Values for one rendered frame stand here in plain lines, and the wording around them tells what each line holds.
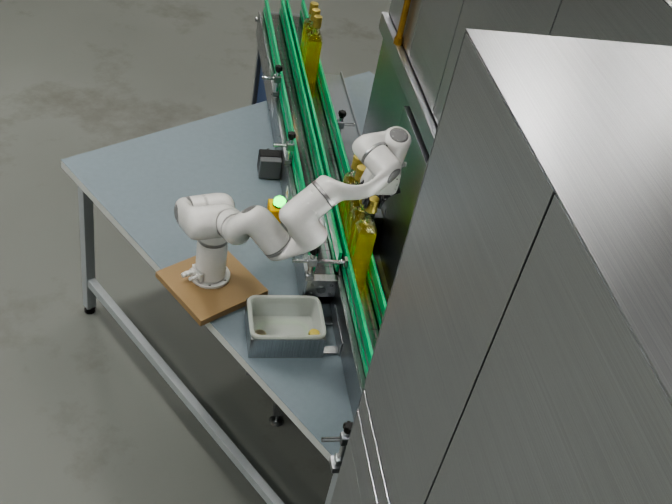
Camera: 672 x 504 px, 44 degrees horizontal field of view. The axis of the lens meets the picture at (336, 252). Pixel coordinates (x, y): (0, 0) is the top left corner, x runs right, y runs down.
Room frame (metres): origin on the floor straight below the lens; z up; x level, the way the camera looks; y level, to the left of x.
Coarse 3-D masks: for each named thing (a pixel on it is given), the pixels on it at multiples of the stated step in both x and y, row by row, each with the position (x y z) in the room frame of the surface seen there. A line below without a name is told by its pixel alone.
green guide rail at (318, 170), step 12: (288, 24) 3.36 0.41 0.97; (288, 36) 3.30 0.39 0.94; (288, 48) 3.26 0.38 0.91; (300, 72) 2.97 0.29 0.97; (300, 84) 2.89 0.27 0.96; (300, 96) 2.88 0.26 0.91; (300, 108) 2.82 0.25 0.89; (312, 132) 2.56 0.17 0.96; (312, 144) 2.53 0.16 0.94; (312, 156) 2.50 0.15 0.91; (324, 216) 2.18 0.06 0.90; (336, 228) 2.05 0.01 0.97; (336, 240) 2.00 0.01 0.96; (336, 252) 1.97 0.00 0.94; (336, 264) 1.95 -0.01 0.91
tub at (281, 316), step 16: (256, 304) 1.80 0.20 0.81; (272, 304) 1.82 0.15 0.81; (288, 304) 1.83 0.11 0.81; (304, 304) 1.84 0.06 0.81; (320, 304) 1.83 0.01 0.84; (256, 320) 1.78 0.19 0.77; (272, 320) 1.79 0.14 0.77; (288, 320) 1.81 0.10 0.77; (304, 320) 1.82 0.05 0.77; (320, 320) 1.77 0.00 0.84; (256, 336) 1.65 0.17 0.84; (272, 336) 1.66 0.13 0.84; (288, 336) 1.67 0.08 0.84; (304, 336) 1.69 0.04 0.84; (320, 336) 1.70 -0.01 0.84
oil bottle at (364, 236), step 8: (360, 224) 1.94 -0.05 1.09; (368, 224) 1.94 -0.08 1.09; (360, 232) 1.92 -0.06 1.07; (368, 232) 1.93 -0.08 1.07; (376, 232) 1.94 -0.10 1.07; (352, 240) 1.96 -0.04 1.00; (360, 240) 1.92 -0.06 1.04; (368, 240) 1.93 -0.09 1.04; (352, 248) 1.95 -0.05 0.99; (360, 248) 1.92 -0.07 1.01; (368, 248) 1.93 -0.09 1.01; (352, 256) 1.93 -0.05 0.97; (360, 256) 1.93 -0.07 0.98; (368, 256) 1.93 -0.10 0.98; (352, 264) 1.92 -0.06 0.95; (360, 264) 1.93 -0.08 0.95; (368, 264) 1.94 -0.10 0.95; (360, 272) 1.93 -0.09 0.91
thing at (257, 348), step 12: (336, 312) 1.85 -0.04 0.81; (336, 324) 1.81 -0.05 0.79; (336, 336) 1.79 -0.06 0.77; (252, 348) 1.64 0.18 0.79; (264, 348) 1.65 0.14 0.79; (276, 348) 1.66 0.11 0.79; (288, 348) 1.67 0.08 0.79; (300, 348) 1.68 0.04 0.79; (312, 348) 1.70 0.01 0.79; (324, 348) 1.74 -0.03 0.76; (336, 348) 1.75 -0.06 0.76
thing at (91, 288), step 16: (80, 192) 2.36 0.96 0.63; (80, 208) 2.37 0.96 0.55; (80, 224) 2.37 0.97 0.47; (80, 240) 2.37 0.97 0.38; (96, 288) 2.32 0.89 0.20; (112, 304) 2.25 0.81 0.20; (128, 320) 2.19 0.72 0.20; (144, 352) 2.07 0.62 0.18; (160, 368) 2.00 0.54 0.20; (176, 384) 1.94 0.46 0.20; (192, 400) 1.88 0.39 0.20; (208, 416) 1.83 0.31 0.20; (208, 432) 1.79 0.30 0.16; (224, 432) 1.78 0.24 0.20; (224, 448) 1.72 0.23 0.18; (240, 464) 1.66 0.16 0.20; (256, 480) 1.61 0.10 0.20; (336, 480) 1.39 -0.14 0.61; (272, 496) 1.57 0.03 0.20
